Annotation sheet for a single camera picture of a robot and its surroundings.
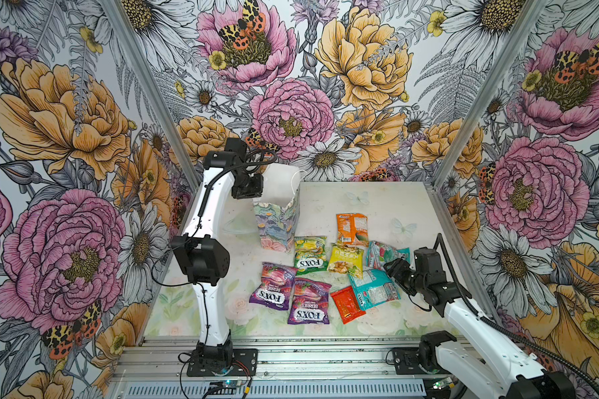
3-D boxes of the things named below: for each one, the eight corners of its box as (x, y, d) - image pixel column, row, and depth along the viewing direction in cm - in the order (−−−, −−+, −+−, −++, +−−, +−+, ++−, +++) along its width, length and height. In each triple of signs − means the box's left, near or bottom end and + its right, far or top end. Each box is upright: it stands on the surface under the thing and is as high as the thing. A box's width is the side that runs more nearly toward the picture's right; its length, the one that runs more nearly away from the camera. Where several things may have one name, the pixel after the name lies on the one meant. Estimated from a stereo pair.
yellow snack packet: (326, 273, 94) (327, 268, 92) (331, 246, 102) (331, 241, 99) (360, 279, 93) (362, 275, 90) (362, 252, 100) (364, 247, 97)
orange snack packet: (337, 246, 102) (337, 242, 100) (334, 217, 112) (334, 213, 109) (370, 246, 102) (371, 242, 100) (365, 217, 112) (366, 213, 109)
